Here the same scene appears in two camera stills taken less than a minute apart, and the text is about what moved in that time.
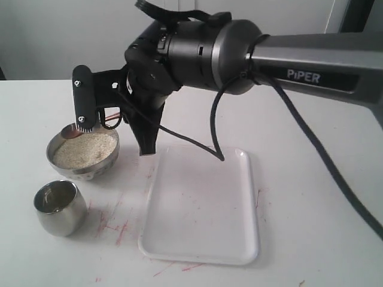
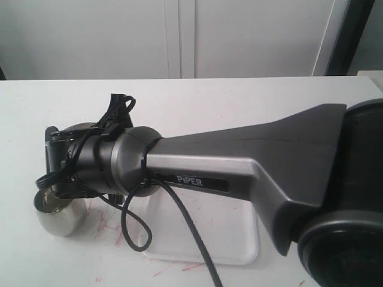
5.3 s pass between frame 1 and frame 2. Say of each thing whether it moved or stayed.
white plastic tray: stayed
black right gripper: moved
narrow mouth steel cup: stayed
